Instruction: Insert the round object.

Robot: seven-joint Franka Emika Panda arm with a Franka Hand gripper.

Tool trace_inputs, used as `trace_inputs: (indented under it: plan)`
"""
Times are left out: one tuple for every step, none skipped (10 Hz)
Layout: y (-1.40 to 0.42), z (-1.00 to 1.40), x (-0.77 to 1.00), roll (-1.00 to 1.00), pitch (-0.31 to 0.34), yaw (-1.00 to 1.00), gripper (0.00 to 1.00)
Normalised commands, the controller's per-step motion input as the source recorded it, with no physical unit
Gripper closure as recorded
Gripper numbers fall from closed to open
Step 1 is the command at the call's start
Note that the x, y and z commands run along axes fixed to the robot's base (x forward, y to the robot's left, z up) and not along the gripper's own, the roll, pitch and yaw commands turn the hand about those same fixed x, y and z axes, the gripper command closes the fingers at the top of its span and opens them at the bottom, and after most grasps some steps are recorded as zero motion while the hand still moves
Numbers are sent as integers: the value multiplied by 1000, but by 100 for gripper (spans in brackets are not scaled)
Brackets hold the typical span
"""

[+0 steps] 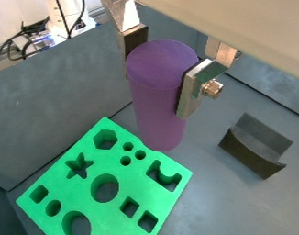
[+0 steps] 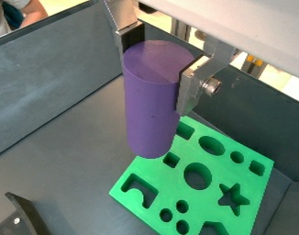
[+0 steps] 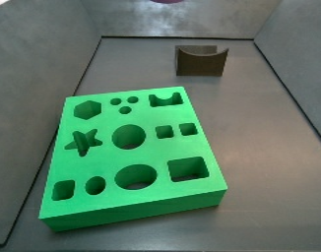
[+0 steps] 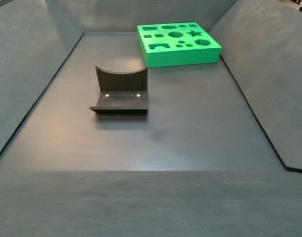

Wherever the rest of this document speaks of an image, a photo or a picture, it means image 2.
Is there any black curved bracket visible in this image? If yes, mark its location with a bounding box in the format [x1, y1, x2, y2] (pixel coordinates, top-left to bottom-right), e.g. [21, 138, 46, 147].
[0, 192, 51, 235]

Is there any purple cylinder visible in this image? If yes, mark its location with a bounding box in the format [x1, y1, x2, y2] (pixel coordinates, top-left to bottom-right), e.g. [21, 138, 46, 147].
[122, 40, 193, 159]

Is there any green shape sorter board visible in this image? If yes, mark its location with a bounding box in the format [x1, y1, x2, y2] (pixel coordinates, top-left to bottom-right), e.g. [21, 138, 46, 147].
[109, 117, 273, 235]

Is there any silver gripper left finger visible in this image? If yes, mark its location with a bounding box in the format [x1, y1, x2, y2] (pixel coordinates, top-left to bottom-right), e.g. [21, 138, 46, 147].
[100, 0, 144, 56]

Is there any grey bin wall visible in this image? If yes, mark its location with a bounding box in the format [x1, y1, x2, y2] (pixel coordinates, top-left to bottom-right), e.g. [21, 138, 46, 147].
[0, 2, 121, 153]

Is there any person in white shirt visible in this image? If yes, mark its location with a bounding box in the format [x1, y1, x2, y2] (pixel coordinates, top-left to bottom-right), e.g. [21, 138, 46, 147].
[0, 0, 47, 37]

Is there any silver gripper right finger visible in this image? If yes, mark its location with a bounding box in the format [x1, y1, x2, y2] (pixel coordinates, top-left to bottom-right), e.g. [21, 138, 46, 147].
[176, 36, 234, 116]

